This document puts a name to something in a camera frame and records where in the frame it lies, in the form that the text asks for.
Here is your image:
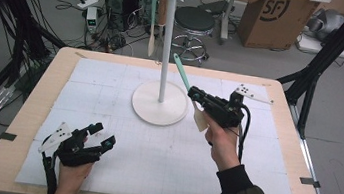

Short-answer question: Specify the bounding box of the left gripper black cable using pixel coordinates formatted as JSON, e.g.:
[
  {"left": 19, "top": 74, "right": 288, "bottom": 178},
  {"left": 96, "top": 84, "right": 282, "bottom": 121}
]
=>
[{"left": 36, "top": 152, "right": 62, "bottom": 194}]

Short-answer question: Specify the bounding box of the large printed cardboard box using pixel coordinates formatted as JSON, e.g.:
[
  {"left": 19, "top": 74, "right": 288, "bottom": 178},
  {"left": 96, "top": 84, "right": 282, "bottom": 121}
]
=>
[{"left": 233, "top": 0, "right": 322, "bottom": 57}]

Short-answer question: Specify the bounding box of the black tape strip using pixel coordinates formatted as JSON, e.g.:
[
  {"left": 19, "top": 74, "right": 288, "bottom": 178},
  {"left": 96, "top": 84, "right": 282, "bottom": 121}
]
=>
[
  {"left": 0, "top": 131, "right": 18, "bottom": 144},
  {"left": 299, "top": 176, "right": 322, "bottom": 189}
]

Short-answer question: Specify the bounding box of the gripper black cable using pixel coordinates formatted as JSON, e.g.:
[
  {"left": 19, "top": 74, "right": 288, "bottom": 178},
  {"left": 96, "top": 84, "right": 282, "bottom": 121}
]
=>
[
  {"left": 233, "top": 104, "right": 254, "bottom": 165},
  {"left": 36, "top": 152, "right": 62, "bottom": 194}
]

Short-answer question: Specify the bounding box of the person's right hand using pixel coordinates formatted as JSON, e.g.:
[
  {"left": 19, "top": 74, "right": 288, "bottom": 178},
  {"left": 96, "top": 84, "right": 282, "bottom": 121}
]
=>
[{"left": 200, "top": 113, "right": 247, "bottom": 174}]

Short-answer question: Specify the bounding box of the white power strip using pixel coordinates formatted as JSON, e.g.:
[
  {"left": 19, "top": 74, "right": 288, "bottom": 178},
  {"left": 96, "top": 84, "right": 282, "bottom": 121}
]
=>
[{"left": 76, "top": 0, "right": 100, "bottom": 13}]

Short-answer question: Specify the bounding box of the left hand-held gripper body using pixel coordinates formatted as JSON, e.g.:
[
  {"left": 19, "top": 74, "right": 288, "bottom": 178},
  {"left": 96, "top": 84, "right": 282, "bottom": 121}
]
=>
[{"left": 36, "top": 119, "right": 105, "bottom": 171}]

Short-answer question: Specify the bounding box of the wooden table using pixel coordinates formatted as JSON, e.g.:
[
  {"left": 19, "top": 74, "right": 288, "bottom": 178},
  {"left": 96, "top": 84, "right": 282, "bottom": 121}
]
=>
[{"left": 0, "top": 37, "right": 344, "bottom": 194}]

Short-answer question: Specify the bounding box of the white gridded mat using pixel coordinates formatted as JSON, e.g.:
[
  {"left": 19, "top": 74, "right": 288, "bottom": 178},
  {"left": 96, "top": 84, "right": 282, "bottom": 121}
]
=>
[{"left": 13, "top": 50, "right": 313, "bottom": 194}]

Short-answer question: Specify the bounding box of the white device with green display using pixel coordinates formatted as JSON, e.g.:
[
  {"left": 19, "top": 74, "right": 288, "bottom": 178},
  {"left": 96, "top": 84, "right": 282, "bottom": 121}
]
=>
[{"left": 83, "top": 5, "right": 101, "bottom": 35}]

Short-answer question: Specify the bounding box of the black round stool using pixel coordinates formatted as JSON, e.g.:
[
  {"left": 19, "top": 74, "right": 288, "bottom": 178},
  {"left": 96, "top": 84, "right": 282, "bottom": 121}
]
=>
[{"left": 168, "top": 4, "right": 219, "bottom": 68}]

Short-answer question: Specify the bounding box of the wooden handle wire whisk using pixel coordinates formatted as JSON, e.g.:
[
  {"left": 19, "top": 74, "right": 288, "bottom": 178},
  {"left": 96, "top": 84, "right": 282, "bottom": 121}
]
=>
[{"left": 149, "top": 0, "right": 171, "bottom": 66}]

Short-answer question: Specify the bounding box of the person's left hand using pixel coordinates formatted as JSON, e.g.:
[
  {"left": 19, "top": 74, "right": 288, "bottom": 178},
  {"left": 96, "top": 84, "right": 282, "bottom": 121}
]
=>
[{"left": 51, "top": 158, "right": 95, "bottom": 194}]

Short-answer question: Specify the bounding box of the white utensil stand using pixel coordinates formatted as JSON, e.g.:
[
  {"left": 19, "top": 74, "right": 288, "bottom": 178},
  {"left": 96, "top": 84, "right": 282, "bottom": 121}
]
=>
[{"left": 128, "top": 0, "right": 204, "bottom": 130}]

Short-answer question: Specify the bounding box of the grey metal stand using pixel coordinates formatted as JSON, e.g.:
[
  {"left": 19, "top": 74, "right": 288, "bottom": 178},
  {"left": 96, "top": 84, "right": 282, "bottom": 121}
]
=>
[{"left": 217, "top": 0, "right": 241, "bottom": 48}]

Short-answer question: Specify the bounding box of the black computer tower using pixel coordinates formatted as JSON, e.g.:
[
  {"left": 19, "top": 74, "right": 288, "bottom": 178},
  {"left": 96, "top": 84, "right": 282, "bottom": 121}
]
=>
[{"left": 98, "top": 0, "right": 140, "bottom": 35}]

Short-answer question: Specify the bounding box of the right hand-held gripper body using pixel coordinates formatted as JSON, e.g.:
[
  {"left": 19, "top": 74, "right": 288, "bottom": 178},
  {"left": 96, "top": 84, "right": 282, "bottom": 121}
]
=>
[{"left": 201, "top": 78, "right": 276, "bottom": 135}]

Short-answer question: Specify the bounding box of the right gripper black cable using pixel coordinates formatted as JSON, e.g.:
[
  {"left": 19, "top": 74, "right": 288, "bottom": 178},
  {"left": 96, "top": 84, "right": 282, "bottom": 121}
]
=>
[{"left": 233, "top": 104, "right": 254, "bottom": 165}]

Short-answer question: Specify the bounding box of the green handle slotted wooden spatula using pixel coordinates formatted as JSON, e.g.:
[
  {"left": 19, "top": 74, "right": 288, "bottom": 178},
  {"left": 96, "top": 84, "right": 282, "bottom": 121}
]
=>
[{"left": 163, "top": 52, "right": 218, "bottom": 134}]

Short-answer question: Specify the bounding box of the tangle of black floor cables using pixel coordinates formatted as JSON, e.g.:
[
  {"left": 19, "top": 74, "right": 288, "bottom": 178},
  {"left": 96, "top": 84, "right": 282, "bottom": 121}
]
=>
[{"left": 49, "top": 0, "right": 155, "bottom": 59}]

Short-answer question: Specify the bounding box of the white flat board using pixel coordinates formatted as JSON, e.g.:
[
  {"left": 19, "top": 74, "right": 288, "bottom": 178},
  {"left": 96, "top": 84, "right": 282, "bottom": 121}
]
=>
[{"left": 295, "top": 32, "right": 344, "bottom": 60}]

